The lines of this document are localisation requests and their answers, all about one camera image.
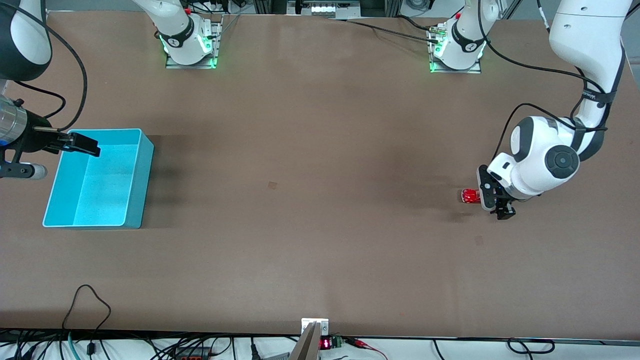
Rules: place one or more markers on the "black power strip red switches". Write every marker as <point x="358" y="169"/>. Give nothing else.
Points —
<point x="192" y="353"/>

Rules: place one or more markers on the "grey camera pole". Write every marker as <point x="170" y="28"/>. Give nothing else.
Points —
<point x="306" y="347"/>

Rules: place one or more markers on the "blue plastic box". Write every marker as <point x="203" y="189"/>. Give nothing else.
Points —
<point x="100" y="190"/>

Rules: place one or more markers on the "white camera bracket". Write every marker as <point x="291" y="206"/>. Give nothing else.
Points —
<point x="315" y="322"/>

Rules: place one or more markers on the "red beetle toy car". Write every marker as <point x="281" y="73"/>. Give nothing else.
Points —
<point x="469" y="196"/>

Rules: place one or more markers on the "metal rack with lights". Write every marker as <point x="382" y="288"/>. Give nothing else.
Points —
<point x="325" y="8"/>

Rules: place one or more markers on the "green terminal block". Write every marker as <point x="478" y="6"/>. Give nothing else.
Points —
<point x="336" y="342"/>

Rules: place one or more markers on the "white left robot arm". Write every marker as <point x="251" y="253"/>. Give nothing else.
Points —
<point x="590" y="45"/>

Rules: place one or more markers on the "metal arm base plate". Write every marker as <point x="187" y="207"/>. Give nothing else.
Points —
<point x="216" y="47"/>
<point x="452" y="71"/>

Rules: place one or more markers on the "red digit display module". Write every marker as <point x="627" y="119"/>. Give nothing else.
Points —
<point x="325" y="343"/>

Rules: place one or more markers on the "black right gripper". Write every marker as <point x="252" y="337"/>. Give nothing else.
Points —
<point x="36" y="135"/>

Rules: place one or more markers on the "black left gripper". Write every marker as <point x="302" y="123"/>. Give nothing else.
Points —
<point x="505" y="209"/>

